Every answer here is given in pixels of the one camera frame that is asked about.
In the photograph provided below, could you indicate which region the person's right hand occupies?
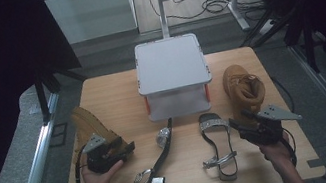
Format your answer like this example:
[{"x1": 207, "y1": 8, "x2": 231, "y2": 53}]
[{"x1": 255, "y1": 130, "x2": 297, "y2": 176}]

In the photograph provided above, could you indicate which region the tan suede boot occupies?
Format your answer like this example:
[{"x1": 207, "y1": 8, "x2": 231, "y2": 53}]
[
  {"x1": 219, "y1": 59, "x2": 273, "y2": 132},
  {"x1": 63, "y1": 98, "x2": 130, "y2": 172}
]

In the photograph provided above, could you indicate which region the white power strip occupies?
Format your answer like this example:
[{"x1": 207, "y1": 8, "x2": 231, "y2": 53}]
[{"x1": 256, "y1": 18, "x2": 278, "y2": 37}]

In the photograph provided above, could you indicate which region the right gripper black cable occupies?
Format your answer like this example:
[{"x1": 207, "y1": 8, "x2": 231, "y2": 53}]
[{"x1": 277, "y1": 124, "x2": 301, "y2": 169}]

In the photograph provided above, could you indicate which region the thin black floor cable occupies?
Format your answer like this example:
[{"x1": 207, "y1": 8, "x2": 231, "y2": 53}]
[{"x1": 269, "y1": 73, "x2": 297, "y2": 117}]

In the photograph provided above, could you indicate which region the black metal stand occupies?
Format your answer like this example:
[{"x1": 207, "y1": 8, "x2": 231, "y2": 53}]
[{"x1": 30, "y1": 60, "x2": 94, "y2": 126}]

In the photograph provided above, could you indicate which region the white two-tier shoe rack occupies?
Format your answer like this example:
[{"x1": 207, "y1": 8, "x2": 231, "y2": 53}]
[{"x1": 129, "y1": 30, "x2": 219, "y2": 125}]

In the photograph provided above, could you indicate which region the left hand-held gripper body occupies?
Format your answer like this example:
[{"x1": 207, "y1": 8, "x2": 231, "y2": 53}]
[{"x1": 80, "y1": 128, "x2": 129, "y2": 177}]

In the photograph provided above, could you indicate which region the dark floor plate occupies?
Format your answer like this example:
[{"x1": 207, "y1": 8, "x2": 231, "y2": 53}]
[{"x1": 45, "y1": 122, "x2": 72, "y2": 149}]

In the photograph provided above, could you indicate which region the black silver strap sandal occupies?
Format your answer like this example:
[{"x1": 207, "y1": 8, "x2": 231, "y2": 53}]
[
  {"x1": 120, "y1": 116, "x2": 185, "y2": 183},
  {"x1": 193, "y1": 108, "x2": 243, "y2": 183}
]

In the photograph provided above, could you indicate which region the black tripod stand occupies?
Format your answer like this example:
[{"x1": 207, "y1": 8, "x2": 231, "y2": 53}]
[{"x1": 233, "y1": 0, "x2": 326, "y2": 87}]

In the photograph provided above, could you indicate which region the person's left hand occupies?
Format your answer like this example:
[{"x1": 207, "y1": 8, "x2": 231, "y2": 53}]
[{"x1": 80, "y1": 158, "x2": 128, "y2": 183}]

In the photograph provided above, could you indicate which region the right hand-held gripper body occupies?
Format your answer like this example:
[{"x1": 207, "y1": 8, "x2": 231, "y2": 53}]
[{"x1": 235, "y1": 99, "x2": 307, "y2": 151}]

